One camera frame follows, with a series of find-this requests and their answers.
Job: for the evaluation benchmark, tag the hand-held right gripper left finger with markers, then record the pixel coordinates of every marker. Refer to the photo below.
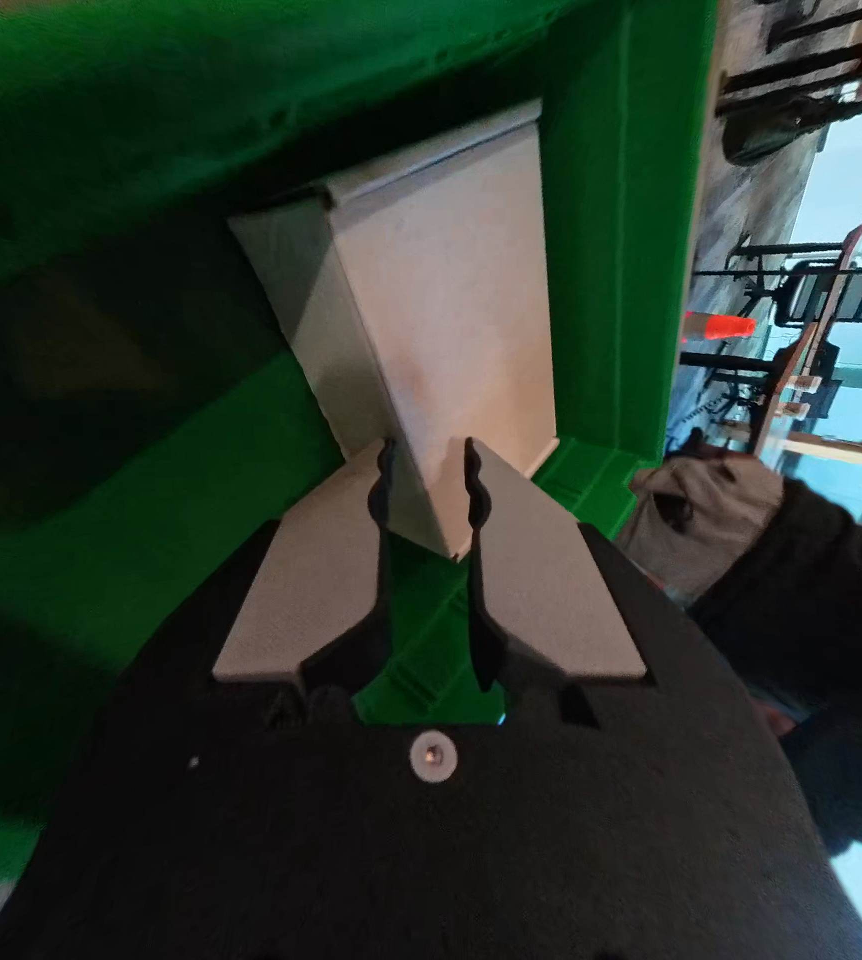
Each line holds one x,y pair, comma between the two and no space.
303,592

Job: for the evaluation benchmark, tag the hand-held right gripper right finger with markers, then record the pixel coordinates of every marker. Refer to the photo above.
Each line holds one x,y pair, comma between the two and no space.
558,592

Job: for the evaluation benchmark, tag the green plastic bin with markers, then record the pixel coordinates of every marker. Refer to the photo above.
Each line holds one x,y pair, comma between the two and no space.
176,525

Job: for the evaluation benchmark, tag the white cardboard box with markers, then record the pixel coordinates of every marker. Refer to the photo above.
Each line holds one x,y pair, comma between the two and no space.
461,300

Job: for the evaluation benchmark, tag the grey cloth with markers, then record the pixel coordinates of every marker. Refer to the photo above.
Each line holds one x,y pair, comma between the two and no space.
716,517

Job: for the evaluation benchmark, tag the person's black clothing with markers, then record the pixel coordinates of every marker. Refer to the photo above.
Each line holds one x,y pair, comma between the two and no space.
836,637

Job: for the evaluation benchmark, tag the orange traffic cone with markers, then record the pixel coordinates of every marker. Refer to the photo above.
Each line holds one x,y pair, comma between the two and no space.
731,328

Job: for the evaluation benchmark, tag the wooden edged desk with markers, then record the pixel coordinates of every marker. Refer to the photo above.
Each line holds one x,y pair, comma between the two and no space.
851,450

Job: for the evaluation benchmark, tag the black office chair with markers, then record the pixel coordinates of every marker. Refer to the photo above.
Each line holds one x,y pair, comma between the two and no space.
776,135

